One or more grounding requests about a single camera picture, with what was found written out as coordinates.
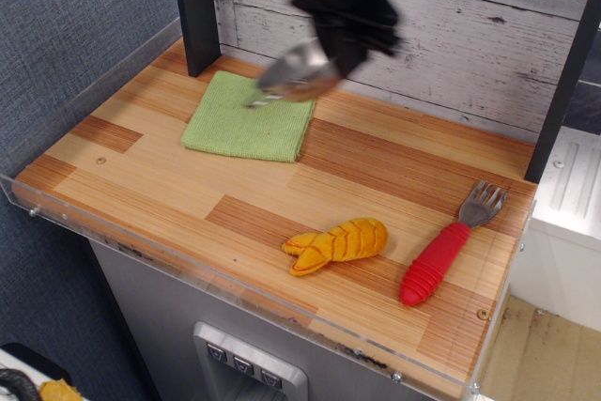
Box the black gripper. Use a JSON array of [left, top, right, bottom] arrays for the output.
[[291, 0, 400, 78]]

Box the steel colander bowl with handles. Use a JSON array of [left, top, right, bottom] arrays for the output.
[[245, 38, 343, 108]]

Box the green towel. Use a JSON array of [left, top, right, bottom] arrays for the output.
[[180, 70, 316, 162]]

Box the clear acrylic table guard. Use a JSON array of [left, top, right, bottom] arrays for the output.
[[1, 22, 540, 400]]

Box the orange plush fish toy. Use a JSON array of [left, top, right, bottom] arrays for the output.
[[282, 218, 389, 276]]

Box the grey toy fridge cabinet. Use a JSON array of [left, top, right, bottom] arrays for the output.
[[92, 243, 427, 400]]

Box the water dispenser button panel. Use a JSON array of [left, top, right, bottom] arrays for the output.
[[193, 321, 309, 400]]

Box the yellow object at corner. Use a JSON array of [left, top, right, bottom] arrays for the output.
[[39, 379, 85, 401]]

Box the black left post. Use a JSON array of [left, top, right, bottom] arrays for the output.
[[177, 0, 222, 77]]

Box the black post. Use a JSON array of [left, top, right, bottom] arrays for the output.
[[177, 0, 222, 77], [524, 0, 600, 183]]

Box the black right post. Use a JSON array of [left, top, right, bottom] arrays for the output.
[[524, 0, 600, 183]]

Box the fork with red handle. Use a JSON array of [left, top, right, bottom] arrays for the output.
[[399, 180, 508, 307]]

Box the black corrugated hose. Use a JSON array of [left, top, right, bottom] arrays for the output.
[[0, 368, 41, 401]]

